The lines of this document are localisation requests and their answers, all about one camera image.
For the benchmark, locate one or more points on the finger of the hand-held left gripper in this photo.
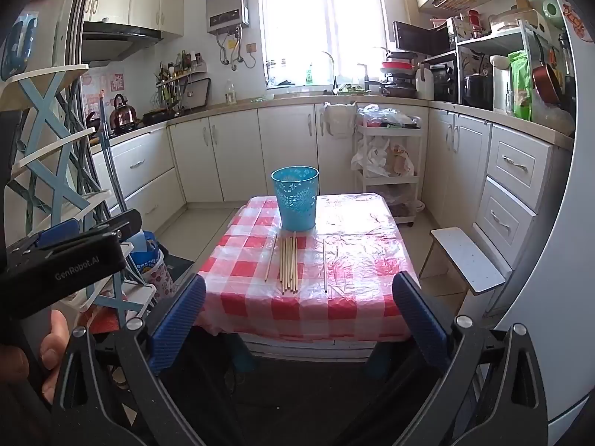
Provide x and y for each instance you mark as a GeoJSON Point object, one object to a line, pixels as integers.
{"type": "Point", "coordinates": [121, 223]}
{"type": "Point", "coordinates": [56, 234]}

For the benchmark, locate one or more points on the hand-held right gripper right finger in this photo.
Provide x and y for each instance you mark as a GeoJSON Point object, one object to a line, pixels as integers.
{"type": "Point", "coordinates": [420, 320]}

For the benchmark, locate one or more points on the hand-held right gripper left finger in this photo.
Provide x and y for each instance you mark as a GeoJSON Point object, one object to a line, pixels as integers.
{"type": "Point", "coordinates": [179, 325]}

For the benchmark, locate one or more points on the bundle of wooden chopsticks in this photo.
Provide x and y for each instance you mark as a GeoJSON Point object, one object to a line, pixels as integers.
{"type": "Point", "coordinates": [288, 265]}

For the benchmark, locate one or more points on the blue perforated plastic basket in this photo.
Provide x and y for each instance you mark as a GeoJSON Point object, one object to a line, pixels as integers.
{"type": "Point", "coordinates": [295, 204]}

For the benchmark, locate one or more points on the person's left hand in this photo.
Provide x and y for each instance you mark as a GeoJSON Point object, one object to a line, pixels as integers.
{"type": "Point", "coordinates": [53, 339]}

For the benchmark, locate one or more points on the blue printed shopping bag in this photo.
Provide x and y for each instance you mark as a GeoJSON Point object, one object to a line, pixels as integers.
{"type": "Point", "coordinates": [151, 267]}

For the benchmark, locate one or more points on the dark floor mat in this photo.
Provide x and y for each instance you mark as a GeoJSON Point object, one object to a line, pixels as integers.
{"type": "Point", "coordinates": [180, 265]}

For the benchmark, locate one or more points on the white wooden stool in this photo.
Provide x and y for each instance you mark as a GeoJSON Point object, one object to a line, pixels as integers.
{"type": "Point", "coordinates": [465, 255]}

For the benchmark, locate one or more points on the red white checkered tablecloth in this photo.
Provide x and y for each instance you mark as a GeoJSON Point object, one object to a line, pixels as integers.
{"type": "Point", "coordinates": [353, 260]}

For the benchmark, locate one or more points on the black wok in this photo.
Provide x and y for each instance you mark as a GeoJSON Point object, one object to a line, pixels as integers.
{"type": "Point", "coordinates": [93, 125]}

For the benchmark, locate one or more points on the steel kettle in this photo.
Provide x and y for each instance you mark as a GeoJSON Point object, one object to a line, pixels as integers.
{"type": "Point", "coordinates": [123, 116]}

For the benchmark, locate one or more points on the black frying pan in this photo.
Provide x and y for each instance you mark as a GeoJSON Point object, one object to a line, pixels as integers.
{"type": "Point", "coordinates": [158, 115]}

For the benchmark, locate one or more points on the blue white tiered shelf rack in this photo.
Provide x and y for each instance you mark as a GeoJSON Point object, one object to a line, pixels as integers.
{"type": "Point", "coordinates": [42, 116]}

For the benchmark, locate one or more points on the white rolling cart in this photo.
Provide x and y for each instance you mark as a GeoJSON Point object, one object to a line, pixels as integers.
{"type": "Point", "coordinates": [389, 179]}

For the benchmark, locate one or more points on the black framed tray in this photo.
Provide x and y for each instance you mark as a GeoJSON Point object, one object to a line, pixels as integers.
{"type": "Point", "coordinates": [199, 92]}

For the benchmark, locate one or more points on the white refrigerator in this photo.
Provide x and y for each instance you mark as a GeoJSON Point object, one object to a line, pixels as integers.
{"type": "Point", "coordinates": [558, 241]}

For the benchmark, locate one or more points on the orange printed plastic bag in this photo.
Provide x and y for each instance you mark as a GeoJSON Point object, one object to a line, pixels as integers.
{"type": "Point", "coordinates": [400, 159]}

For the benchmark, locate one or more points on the clear plastic bottle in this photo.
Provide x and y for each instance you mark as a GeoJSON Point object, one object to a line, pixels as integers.
{"type": "Point", "coordinates": [230, 94]}

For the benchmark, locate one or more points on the white plastic bag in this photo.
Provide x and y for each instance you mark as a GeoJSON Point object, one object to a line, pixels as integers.
{"type": "Point", "coordinates": [372, 155]}

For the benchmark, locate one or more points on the white lower kitchen cabinets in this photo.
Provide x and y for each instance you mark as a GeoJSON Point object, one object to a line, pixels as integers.
{"type": "Point", "coordinates": [288, 148]}

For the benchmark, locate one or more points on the black range hood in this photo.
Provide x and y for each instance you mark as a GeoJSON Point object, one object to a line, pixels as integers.
{"type": "Point", "coordinates": [116, 39]}

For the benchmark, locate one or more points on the beige kitchen countertop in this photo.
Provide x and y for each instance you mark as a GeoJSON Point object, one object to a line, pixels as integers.
{"type": "Point", "coordinates": [279, 101]}

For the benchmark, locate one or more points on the clear plastic bags heap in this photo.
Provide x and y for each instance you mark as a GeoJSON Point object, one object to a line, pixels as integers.
{"type": "Point", "coordinates": [388, 115]}

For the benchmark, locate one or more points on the white hanging trash bin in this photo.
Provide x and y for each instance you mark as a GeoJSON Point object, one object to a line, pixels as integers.
{"type": "Point", "coordinates": [339, 121]}

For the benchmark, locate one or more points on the cream upper cabinets beside hood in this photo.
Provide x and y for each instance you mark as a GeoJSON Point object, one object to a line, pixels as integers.
{"type": "Point", "coordinates": [139, 0]}

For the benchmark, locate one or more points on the black cooking pot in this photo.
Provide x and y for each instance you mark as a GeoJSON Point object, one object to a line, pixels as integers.
{"type": "Point", "coordinates": [476, 92]}

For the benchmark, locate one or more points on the white plastic jug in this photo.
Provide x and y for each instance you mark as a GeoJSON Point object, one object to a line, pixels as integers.
{"type": "Point", "coordinates": [424, 83]}

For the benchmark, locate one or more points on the green dish soap bottle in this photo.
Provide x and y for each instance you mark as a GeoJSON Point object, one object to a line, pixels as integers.
{"type": "Point", "coordinates": [308, 76]}

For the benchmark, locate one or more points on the black toaster oven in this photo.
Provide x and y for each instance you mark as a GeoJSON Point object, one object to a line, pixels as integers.
{"type": "Point", "coordinates": [444, 79]}

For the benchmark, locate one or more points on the black sink faucet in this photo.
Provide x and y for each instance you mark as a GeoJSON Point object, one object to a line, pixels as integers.
{"type": "Point", "coordinates": [366, 79]}

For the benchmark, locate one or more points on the white electric kettle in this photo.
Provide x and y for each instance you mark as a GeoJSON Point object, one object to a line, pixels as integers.
{"type": "Point", "coordinates": [501, 83]}

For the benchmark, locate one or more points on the green food bag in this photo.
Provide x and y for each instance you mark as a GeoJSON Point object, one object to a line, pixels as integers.
{"type": "Point", "coordinates": [521, 86]}

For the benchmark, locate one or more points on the stacked pots with red lid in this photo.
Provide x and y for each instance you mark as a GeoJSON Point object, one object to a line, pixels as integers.
{"type": "Point", "coordinates": [397, 66]}

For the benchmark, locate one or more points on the chrome sink faucet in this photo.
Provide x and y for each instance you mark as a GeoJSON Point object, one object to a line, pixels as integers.
{"type": "Point", "coordinates": [333, 74]}

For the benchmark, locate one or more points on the red hanging pan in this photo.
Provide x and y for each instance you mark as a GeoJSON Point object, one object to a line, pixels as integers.
{"type": "Point", "coordinates": [547, 81]}

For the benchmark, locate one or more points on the black microwave oven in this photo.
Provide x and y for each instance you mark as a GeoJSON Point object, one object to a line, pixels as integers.
{"type": "Point", "coordinates": [413, 37]}

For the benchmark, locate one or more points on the kitchen window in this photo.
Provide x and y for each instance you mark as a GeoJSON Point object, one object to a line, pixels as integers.
{"type": "Point", "coordinates": [325, 18]}

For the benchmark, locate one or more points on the white counter shelf rack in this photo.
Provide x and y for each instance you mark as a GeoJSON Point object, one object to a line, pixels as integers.
{"type": "Point", "coordinates": [492, 37]}

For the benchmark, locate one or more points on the red canister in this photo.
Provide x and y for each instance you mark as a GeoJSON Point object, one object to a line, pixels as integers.
{"type": "Point", "coordinates": [474, 19]}

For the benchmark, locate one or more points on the glass lidded cooker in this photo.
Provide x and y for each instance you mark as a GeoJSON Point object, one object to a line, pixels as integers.
{"type": "Point", "coordinates": [504, 21]}

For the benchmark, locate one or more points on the green round fridge hook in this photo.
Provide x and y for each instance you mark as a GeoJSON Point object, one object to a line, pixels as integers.
{"type": "Point", "coordinates": [552, 10]}

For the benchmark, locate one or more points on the pink wall stickers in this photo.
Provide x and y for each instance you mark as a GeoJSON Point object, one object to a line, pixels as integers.
{"type": "Point", "coordinates": [116, 82]}

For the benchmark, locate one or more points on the wall utensil rack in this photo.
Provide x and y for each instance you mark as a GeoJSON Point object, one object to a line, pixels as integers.
{"type": "Point", "coordinates": [179, 76]}

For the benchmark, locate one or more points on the metal sliding door frame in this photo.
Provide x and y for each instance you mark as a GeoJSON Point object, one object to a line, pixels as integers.
{"type": "Point", "coordinates": [76, 18]}

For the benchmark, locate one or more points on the grey wall water heater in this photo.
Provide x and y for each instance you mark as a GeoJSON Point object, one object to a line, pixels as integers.
{"type": "Point", "coordinates": [227, 4]}

